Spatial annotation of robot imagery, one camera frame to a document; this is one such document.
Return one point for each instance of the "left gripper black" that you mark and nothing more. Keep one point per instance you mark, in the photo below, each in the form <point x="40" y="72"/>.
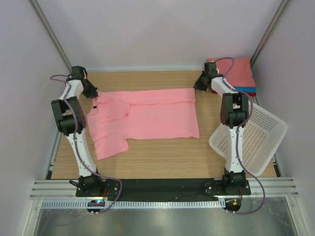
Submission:
<point x="93" y="93"/>

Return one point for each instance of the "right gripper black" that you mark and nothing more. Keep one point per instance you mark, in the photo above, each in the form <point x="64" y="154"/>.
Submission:
<point x="198" y="85"/>

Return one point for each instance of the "pink t-shirt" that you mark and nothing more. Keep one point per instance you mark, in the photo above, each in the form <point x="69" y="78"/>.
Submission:
<point x="117" y="116"/>

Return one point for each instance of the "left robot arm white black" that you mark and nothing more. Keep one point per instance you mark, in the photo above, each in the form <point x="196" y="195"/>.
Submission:
<point x="71" y="122"/>

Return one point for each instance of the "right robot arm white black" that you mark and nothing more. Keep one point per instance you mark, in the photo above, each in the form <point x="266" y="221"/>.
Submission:
<point x="234" y="114"/>

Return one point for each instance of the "folded red t-shirt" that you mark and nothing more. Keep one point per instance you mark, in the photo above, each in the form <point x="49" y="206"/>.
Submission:
<point x="249" y="93"/>

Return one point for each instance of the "folded salmon t-shirt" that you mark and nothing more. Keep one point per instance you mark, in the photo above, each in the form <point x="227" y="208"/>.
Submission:
<point x="240" y="75"/>

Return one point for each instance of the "folded blue t-shirt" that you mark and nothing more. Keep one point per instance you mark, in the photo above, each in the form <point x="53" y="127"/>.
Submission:
<point x="247" y="89"/>

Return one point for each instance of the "white plastic basket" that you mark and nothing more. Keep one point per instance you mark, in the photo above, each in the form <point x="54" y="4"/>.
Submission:
<point x="258" y="142"/>

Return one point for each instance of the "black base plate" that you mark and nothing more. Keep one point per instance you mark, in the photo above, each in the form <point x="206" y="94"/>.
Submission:
<point x="131" y="187"/>

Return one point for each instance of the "left aluminium corner post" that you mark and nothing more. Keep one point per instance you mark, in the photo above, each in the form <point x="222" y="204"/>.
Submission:
<point x="49" y="30"/>

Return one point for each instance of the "aluminium corner post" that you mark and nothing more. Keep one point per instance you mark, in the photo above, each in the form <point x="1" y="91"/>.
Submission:
<point x="49" y="30"/>
<point x="282" y="8"/>

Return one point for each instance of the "right aluminium corner post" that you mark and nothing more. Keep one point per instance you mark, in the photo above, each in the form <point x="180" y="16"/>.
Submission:
<point x="282" y="8"/>

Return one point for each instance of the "white slotted cable duct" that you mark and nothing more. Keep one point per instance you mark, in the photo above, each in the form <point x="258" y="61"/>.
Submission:
<point x="98" y="204"/>

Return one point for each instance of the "aluminium front rail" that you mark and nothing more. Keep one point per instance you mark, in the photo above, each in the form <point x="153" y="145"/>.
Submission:
<point x="269" y="187"/>

